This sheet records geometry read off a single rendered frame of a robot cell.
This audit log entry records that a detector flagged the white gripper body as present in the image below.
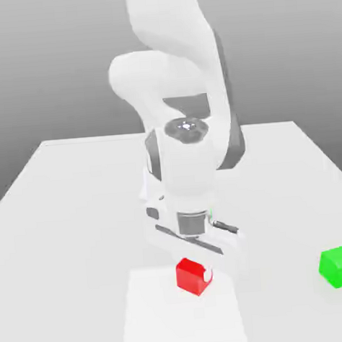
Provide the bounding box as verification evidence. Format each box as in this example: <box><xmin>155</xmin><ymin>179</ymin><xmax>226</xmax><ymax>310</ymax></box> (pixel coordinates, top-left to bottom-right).
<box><xmin>146</xmin><ymin>216</ymin><xmax>246</xmax><ymax>275</ymax></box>

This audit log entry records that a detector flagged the small red cube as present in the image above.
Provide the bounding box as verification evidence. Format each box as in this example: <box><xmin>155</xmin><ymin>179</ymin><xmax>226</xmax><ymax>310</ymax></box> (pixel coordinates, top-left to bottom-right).
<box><xmin>174</xmin><ymin>255</ymin><xmax>216</xmax><ymax>299</ymax></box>

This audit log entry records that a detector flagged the small green cube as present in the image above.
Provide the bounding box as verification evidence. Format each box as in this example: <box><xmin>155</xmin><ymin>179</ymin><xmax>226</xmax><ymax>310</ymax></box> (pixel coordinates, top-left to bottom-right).
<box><xmin>316</xmin><ymin>245</ymin><xmax>342</xmax><ymax>290</ymax></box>

